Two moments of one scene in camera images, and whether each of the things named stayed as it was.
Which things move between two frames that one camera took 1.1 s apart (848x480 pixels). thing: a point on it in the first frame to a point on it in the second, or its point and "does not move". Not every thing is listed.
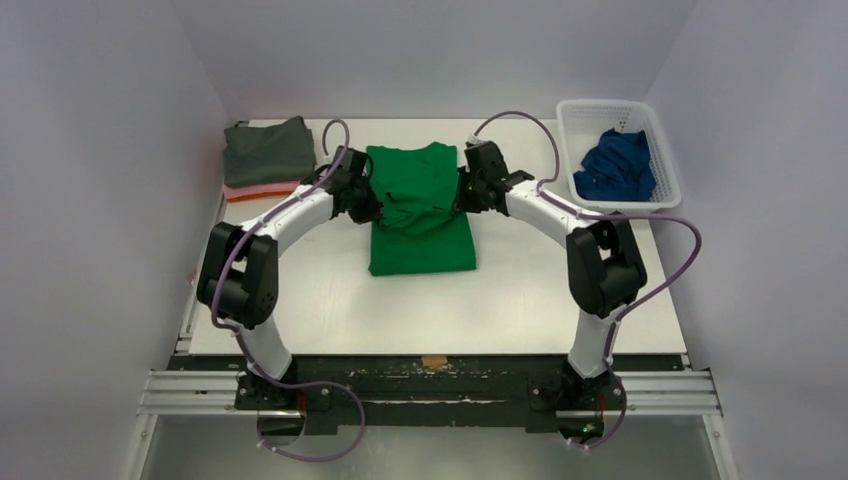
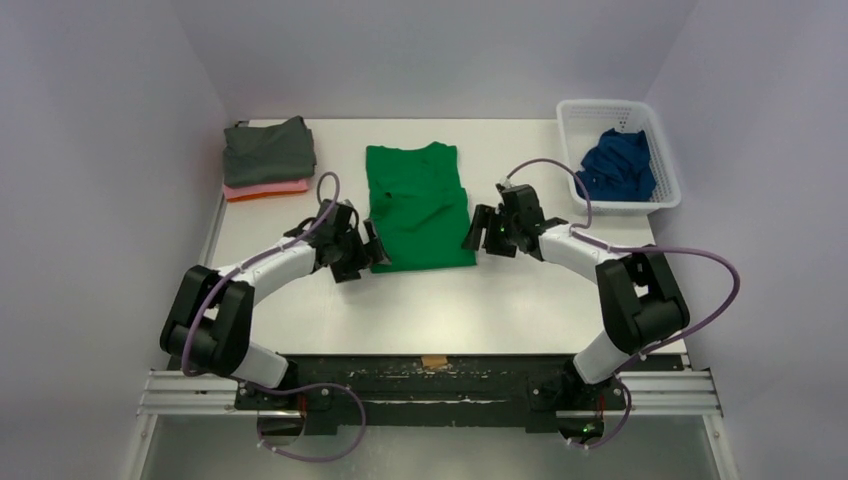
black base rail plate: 321,394 does not move
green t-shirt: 421,229 does not move
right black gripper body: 466,196 to 490,232
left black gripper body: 364,204 to 350,254
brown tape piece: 434,361 does not move
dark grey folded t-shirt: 277,153 does not move
